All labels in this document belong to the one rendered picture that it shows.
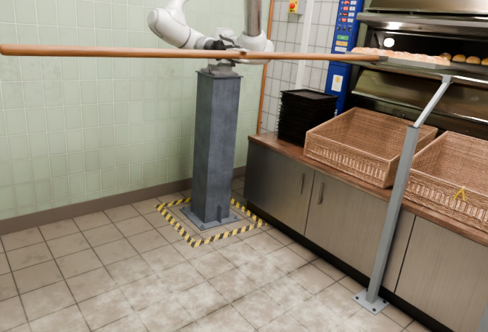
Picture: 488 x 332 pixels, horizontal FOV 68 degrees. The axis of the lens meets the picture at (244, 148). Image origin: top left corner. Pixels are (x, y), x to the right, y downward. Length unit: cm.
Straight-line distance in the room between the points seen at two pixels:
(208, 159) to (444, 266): 139
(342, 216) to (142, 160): 143
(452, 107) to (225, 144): 132
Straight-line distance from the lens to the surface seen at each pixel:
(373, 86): 252
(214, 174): 239
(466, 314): 198
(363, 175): 203
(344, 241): 216
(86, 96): 245
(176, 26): 158
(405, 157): 178
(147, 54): 121
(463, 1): 233
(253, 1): 205
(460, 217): 187
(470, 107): 228
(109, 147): 258
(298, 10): 286
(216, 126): 228
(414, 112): 240
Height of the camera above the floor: 131
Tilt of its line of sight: 19 degrees down
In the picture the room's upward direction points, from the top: 6 degrees clockwise
